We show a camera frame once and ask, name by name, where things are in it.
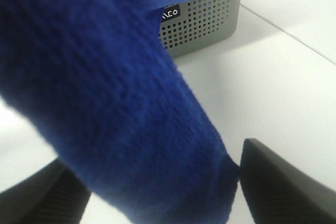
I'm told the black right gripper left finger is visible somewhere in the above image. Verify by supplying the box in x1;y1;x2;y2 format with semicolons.
1;159;91;223

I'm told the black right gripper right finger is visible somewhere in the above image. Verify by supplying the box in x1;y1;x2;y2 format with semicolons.
240;138;335;223

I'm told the blue microfibre towel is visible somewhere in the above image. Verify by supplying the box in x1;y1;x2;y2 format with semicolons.
1;0;238;223

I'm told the grey perforated plastic basket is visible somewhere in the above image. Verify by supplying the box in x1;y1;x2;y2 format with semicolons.
159;0;240;57

